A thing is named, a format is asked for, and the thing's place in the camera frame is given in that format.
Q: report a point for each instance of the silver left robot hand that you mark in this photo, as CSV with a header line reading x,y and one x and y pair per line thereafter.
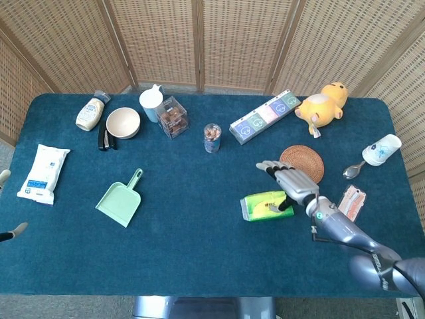
x,y
13,231

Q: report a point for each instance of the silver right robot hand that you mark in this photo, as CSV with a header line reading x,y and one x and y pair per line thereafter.
x,y
297,186

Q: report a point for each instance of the green tissue pack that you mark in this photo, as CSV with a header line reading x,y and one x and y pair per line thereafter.
x,y
259,207

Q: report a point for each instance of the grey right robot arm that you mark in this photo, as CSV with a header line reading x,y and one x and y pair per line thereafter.
x,y
345,229

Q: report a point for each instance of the long box of colored packets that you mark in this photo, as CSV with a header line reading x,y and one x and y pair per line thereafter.
x,y
262,118

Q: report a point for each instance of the round woven rattan coaster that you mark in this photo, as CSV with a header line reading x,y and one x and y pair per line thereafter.
x,y
305,159

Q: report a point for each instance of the metal spoon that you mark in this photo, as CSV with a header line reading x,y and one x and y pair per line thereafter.
x,y
350,172

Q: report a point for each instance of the orange pink blister package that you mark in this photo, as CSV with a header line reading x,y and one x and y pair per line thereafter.
x,y
353,202

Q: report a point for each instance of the white wet wipes pack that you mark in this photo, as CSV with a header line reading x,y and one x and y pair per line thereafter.
x,y
41,172

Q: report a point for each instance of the yellow plush toy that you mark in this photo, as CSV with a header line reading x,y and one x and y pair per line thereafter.
x,y
318,109

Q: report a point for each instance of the white paper cup blue print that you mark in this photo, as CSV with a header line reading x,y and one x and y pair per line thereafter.
x,y
382,149

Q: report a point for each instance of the clear cylinder snack jar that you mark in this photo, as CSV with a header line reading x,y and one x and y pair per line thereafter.
x,y
212,138

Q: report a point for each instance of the light green dustpan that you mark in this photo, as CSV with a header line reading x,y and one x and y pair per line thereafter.
x,y
119,202

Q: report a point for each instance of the blue tablecloth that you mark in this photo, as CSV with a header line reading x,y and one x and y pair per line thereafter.
x,y
199,239

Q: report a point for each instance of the black stapler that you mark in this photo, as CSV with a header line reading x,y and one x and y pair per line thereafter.
x,y
105,139

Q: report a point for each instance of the cream squeeze bottle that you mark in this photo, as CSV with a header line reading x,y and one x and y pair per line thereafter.
x,y
89,113

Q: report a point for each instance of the clear box of brown snacks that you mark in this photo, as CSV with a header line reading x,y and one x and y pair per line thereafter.
x,y
172,119

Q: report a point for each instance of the grey robot torso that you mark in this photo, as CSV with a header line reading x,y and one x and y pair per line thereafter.
x,y
202,307

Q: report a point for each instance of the beige bowl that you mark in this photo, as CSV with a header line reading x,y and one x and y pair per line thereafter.
x,y
123,123

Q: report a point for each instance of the woven rattan folding screen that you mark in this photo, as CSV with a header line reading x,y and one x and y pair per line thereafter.
x,y
232,40

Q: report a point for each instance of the light blue lidded cup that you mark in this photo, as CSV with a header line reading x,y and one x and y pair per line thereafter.
x,y
149,103

